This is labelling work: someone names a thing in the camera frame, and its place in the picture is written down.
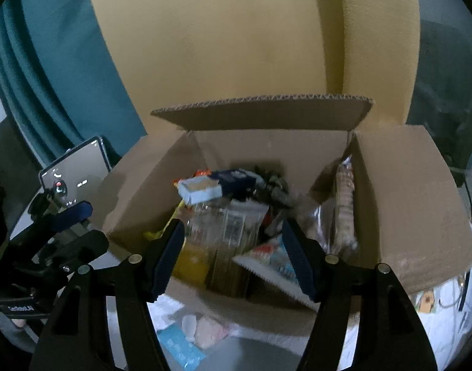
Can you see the orange chip snack bag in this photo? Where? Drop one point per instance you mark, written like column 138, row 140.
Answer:
column 198, row 173

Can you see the blue white small box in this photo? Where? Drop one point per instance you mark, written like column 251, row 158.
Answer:
column 199, row 189

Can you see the white blue snack bag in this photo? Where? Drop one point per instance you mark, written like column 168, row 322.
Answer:
column 270, row 262

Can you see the black wrapped snack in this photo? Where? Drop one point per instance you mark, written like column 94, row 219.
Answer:
column 272, row 188

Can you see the clear tall biscuit pack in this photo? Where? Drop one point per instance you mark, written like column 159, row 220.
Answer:
column 333, row 220

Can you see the person's hand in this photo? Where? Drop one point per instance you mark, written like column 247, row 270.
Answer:
column 19, row 323

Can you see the clear bag yellow snacks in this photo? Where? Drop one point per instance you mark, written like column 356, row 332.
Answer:
column 215, row 233

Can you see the light blue tissue pack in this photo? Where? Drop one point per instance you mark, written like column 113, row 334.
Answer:
column 186, row 354

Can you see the brown cardboard box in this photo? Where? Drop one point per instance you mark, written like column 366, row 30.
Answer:
column 408, row 211

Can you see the yellow snack packet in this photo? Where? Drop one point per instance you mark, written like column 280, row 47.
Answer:
column 158, row 231

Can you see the smartphone with lit screen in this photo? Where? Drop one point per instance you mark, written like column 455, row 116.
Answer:
column 77, row 174

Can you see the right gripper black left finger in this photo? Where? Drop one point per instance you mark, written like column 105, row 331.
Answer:
column 76, row 336

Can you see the teal curtain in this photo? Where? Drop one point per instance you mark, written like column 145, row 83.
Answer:
column 58, row 83

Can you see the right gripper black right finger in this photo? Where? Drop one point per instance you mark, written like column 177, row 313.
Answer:
column 390, row 333

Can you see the dark blue snack box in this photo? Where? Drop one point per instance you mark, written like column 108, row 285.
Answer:
column 235, row 184

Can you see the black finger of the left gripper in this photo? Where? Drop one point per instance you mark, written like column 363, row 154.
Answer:
column 53, row 224
column 77, row 243

